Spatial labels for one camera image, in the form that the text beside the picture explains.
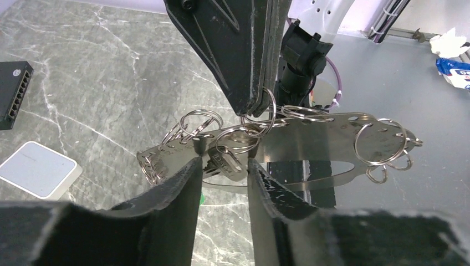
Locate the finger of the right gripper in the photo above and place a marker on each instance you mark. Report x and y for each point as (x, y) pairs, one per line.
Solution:
(229, 37)
(277, 12)

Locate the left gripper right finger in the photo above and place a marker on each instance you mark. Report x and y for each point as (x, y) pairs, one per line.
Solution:
(286, 230)

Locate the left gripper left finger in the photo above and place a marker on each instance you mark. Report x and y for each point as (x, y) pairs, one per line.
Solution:
(155, 228)

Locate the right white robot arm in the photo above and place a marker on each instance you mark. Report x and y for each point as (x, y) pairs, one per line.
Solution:
(323, 17)

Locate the grey plastic box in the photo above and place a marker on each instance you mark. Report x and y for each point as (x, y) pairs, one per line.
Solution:
(40, 171)

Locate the white crumpled paper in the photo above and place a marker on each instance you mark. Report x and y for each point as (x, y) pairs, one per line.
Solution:
(449, 45)

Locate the blue white packet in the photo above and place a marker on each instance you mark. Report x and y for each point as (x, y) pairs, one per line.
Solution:
(454, 72)

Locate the black network switch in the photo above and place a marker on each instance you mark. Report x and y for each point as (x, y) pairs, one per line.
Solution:
(15, 79)

